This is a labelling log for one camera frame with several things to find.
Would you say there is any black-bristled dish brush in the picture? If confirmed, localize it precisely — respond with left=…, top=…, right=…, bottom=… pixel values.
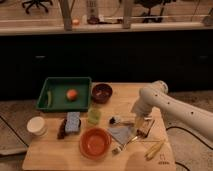
left=109, top=117, right=133, bottom=125

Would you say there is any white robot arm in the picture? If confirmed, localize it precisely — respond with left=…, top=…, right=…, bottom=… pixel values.
left=131, top=80, right=213, bottom=142

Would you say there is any dark maroon bowl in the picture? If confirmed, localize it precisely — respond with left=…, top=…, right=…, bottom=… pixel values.
left=92, top=83, right=113, bottom=104

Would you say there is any dark brown brush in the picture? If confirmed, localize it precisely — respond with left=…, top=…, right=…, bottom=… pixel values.
left=57, top=120, right=66, bottom=139

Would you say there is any brown rectangular block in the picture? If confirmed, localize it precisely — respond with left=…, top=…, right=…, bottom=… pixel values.
left=137, top=119, right=155, bottom=138

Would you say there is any grey cloth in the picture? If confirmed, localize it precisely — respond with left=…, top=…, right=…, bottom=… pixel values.
left=107, top=126, right=133, bottom=145

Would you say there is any silver fork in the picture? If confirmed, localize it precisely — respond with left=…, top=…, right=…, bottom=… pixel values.
left=112, top=136, right=139, bottom=155

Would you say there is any green plastic cup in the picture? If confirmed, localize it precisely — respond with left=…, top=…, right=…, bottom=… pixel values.
left=88, top=108, right=101, bottom=125

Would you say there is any blue sponge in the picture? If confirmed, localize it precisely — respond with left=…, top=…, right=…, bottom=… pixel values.
left=65, top=112, right=80, bottom=133

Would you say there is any orange tomato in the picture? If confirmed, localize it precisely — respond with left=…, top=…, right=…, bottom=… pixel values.
left=66, top=89, right=78, bottom=101

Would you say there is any green plastic tray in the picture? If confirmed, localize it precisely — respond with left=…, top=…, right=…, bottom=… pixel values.
left=36, top=77, right=92, bottom=112

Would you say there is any green pea pod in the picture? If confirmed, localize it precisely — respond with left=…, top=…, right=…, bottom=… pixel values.
left=47, top=91, right=52, bottom=107

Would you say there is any white cup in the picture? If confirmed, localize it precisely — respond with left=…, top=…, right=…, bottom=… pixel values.
left=27, top=116, right=47, bottom=136

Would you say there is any black office chair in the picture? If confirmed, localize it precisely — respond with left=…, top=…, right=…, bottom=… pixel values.
left=134, top=0, right=176, bottom=23

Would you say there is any black office chair base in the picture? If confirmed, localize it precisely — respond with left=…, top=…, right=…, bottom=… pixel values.
left=22, top=0, right=53, bottom=14

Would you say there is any black cable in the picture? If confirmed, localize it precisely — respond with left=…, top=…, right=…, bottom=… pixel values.
left=165, top=125, right=213, bottom=151

